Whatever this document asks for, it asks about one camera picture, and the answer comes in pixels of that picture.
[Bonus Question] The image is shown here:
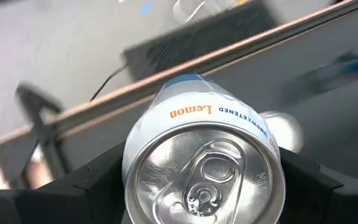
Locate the white cable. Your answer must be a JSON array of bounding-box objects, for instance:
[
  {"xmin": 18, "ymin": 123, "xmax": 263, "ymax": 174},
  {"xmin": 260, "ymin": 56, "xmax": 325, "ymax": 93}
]
[{"xmin": 172, "ymin": 0, "xmax": 241, "ymax": 25}]

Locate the black computer case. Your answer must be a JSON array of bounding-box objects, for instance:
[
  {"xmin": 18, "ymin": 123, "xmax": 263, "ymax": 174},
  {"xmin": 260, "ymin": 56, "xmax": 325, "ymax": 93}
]
[{"xmin": 121, "ymin": 0, "xmax": 281, "ymax": 83}]

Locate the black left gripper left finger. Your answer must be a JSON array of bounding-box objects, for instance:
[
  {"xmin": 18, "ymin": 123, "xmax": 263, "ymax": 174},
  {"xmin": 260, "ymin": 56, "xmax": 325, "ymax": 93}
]
[{"xmin": 38, "ymin": 141, "xmax": 127, "ymax": 224}]

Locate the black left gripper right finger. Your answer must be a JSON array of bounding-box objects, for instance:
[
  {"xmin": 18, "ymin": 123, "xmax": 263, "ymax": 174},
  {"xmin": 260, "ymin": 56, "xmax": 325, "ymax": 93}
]
[{"xmin": 277, "ymin": 147, "xmax": 344, "ymax": 224}]

